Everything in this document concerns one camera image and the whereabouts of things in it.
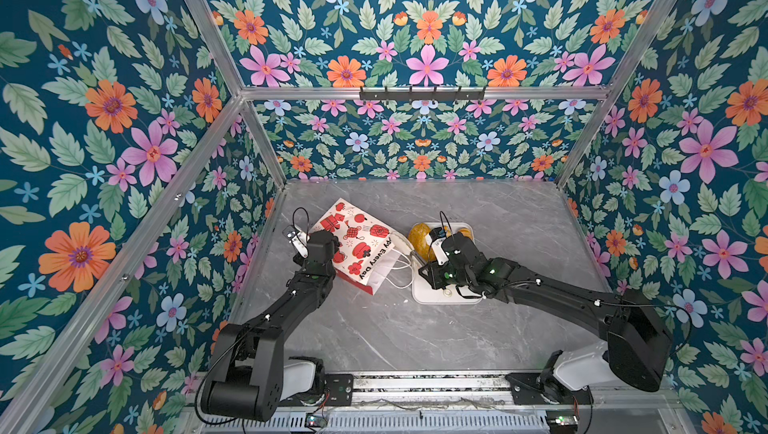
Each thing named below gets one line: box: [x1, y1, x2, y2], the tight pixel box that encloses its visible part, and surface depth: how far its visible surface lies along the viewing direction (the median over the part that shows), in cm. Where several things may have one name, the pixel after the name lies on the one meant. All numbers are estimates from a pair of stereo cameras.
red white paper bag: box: [310, 198, 416, 296], surface depth 92 cm
